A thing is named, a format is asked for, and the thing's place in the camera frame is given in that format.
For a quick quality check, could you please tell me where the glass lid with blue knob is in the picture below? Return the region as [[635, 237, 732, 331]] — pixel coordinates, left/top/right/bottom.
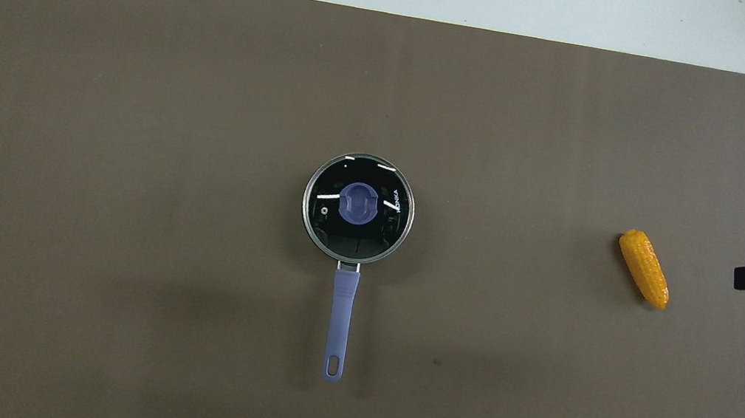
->
[[295, 146, 422, 272]]

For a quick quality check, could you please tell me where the blue saucepan with purple handle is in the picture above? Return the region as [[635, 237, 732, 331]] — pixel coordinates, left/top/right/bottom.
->
[[275, 145, 423, 391]]

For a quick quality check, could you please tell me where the yellow toy corn cob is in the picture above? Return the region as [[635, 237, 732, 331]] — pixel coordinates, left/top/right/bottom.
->
[[609, 227, 679, 312]]

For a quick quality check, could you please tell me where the brown table mat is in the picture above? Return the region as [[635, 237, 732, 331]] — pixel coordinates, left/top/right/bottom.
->
[[0, 0, 745, 418]]

